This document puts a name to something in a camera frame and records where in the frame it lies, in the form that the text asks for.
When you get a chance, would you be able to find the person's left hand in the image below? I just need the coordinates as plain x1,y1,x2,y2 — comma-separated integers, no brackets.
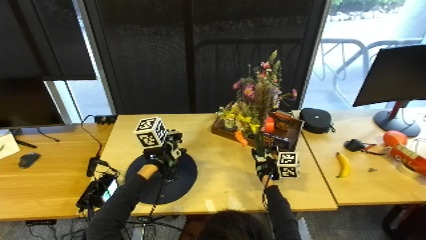
143,130,185,178

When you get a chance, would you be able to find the orange cup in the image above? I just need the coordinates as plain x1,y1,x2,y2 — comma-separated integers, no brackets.
262,116,277,134

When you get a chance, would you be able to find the metal bike rack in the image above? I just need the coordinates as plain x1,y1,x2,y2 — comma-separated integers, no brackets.
317,37,423,98

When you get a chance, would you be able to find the red cylindrical can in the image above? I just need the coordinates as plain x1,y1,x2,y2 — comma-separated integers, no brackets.
387,143,426,177

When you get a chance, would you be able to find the mixed wildflower bouquet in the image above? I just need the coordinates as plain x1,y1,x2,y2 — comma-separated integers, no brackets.
229,49,300,157

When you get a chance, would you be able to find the black mesh screen panel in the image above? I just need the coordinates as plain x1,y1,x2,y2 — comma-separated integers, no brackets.
83,0,332,115

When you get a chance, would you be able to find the black computer mouse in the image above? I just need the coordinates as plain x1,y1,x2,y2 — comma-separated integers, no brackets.
17,152,43,169

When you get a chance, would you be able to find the yellow banana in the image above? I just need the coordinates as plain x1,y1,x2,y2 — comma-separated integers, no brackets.
334,151,353,179

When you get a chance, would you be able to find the black roller blind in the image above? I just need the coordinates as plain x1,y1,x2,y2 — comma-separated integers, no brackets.
0,0,97,82

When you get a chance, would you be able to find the dark printed box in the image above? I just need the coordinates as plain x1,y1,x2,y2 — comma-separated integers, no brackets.
265,111,305,152

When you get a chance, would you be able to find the orange ball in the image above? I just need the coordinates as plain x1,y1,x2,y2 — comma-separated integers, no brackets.
382,130,409,148

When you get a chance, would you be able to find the white paper card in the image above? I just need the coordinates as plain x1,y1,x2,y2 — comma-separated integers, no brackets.
0,129,21,160

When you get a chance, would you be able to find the glove white marker cube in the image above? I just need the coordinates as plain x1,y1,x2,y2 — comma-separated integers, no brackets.
276,151,301,180
133,116,169,149

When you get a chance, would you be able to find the black monitor on red stand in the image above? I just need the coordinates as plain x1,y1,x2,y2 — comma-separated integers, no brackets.
352,44,426,138

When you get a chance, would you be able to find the black monitor with thin bezel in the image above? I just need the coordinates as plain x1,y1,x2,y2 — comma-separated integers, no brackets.
0,77,67,130

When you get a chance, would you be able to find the brown wooden tray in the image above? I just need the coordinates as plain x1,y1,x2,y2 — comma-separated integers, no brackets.
210,111,305,152

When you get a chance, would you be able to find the person's right hand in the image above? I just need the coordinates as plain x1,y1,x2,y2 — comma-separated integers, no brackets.
250,147,281,182

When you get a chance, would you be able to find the dark round mat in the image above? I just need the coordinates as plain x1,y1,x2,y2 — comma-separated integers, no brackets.
124,152,198,206

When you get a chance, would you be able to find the orange carrot toy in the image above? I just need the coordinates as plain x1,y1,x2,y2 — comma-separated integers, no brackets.
233,130,250,148

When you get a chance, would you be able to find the black zip case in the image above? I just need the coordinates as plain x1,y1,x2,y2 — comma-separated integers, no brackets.
298,107,337,135

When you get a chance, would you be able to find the right glove white marker cube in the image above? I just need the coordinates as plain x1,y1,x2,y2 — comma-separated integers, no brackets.
276,151,301,180

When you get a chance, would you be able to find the left glove white marker cube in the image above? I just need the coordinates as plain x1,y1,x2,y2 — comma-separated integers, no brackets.
133,116,169,149

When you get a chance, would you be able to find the black cable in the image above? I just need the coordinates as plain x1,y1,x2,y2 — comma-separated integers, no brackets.
79,114,121,178

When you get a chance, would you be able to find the small jar of yellow flowers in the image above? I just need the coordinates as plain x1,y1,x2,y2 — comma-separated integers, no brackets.
217,103,241,132

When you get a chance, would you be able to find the black power adapter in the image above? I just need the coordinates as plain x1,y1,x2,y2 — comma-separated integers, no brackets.
93,114,119,126

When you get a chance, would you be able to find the black phone with lit screen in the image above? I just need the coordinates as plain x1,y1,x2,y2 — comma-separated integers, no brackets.
76,172,120,212

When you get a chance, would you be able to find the black clip with red strap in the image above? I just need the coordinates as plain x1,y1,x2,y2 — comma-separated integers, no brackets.
342,138,386,156

